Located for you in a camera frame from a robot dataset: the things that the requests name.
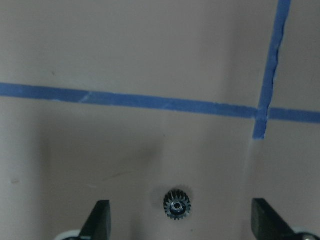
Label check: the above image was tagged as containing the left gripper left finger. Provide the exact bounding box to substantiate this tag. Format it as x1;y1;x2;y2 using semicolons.
78;200;111;240

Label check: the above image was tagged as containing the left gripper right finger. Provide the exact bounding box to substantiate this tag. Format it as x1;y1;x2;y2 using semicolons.
251;198;295;240

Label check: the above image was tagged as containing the black bearing gear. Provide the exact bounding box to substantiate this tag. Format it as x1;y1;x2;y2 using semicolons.
163;189;192;220

